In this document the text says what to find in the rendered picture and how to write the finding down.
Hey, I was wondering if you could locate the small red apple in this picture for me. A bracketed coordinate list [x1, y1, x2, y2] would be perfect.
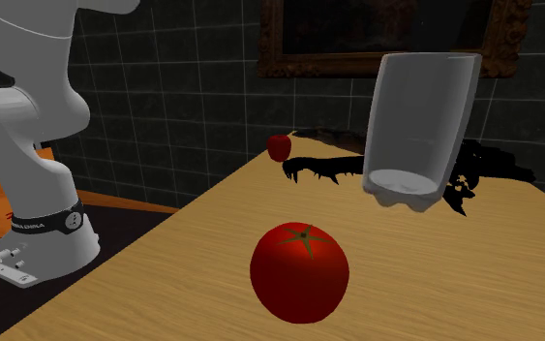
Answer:
[266, 134, 293, 164]

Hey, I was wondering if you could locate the clear drinking glass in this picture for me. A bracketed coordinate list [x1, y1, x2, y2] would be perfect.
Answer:
[361, 51, 484, 214]

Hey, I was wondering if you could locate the red tomato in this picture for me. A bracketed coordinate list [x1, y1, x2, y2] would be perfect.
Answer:
[249, 221, 351, 326]

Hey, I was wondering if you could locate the dark robot stand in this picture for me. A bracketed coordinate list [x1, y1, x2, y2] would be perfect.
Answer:
[0, 201, 175, 341]

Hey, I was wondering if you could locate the dark picture in ornate frame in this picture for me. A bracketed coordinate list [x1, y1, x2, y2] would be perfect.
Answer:
[257, 0, 534, 80]

